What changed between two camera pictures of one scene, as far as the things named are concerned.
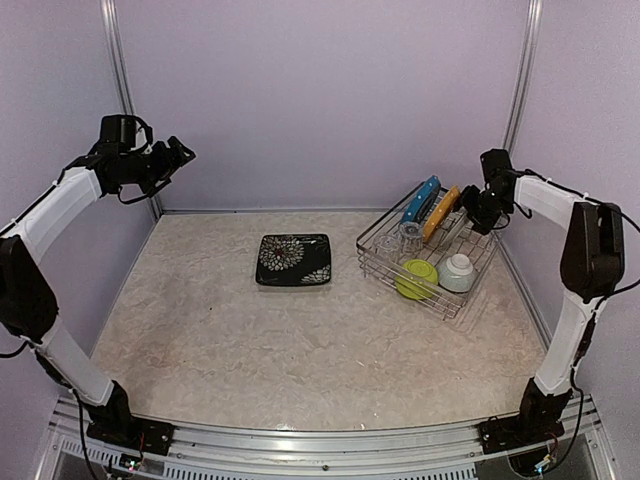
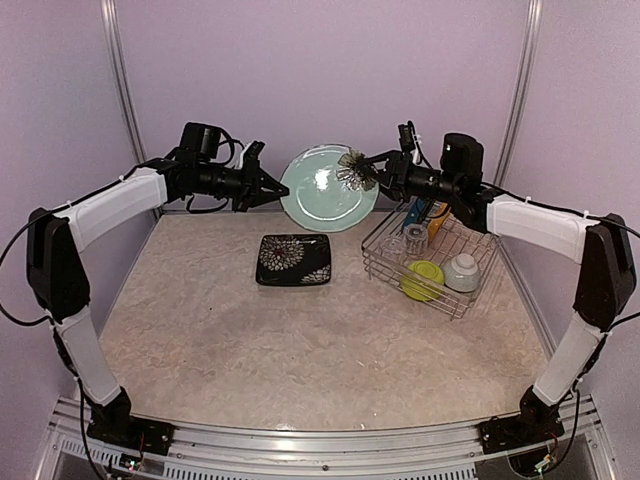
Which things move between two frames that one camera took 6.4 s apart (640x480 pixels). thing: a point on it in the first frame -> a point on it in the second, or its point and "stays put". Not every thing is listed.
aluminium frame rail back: (215, 210) stays put
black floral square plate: (294, 259) stays put
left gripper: (168, 164) -> (260, 194)
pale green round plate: (458, 223) -> (316, 199)
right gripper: (483, 225) -> (398, 167)
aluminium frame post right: (534, 16) stays put
